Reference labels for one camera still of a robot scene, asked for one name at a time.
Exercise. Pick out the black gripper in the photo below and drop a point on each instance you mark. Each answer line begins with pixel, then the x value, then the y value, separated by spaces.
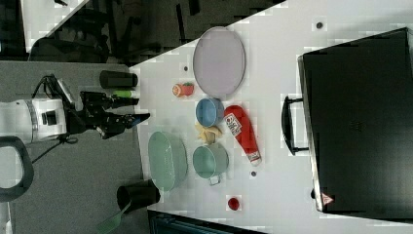
pixel 94 115

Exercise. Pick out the red ketchup bottle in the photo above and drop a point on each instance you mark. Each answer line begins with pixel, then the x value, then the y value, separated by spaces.
pixel 240 127

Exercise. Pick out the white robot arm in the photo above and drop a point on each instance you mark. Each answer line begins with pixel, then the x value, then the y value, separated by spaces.
pixel 42 119

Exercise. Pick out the green oval strainer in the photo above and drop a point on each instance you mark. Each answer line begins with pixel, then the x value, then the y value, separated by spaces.
pixel 168 160

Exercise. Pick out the orange slice toy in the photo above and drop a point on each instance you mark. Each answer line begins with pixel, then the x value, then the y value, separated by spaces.
pixel 177 90

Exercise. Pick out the red strawberry toy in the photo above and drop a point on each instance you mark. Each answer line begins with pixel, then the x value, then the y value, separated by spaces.
pixel 187 89

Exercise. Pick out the blue bowl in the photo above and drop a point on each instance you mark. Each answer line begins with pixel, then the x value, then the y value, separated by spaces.
pixel 209 111

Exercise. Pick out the peeled banana toy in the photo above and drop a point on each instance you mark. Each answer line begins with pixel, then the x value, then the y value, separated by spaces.
pixel 208 134

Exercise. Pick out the green mug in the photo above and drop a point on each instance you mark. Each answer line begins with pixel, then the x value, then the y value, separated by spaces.
pixel 210 162

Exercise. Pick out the grey round plate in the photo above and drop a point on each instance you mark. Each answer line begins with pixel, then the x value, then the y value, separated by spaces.
pixel 219 62

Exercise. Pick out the green spatula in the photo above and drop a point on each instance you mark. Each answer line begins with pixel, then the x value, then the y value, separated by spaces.
pixel 112 222

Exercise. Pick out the small red fruit toy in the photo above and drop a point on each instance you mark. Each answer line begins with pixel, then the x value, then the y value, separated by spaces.
pixel 233 204

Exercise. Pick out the black chair armrest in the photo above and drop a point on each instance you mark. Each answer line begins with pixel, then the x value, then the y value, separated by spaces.
pixel 16 170

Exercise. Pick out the black toaster oven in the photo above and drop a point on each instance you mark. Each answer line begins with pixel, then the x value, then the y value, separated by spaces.
pixel 357 100

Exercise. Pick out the black cylinder post upper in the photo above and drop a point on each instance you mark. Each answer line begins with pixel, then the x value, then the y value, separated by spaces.
pixel 116 79

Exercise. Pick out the black cylinder post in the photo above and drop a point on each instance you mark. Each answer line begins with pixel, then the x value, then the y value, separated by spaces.
pixel 135 196
pixel 116 79

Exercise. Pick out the black cylinder post lower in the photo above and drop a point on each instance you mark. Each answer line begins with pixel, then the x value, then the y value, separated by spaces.
pixel 135 196

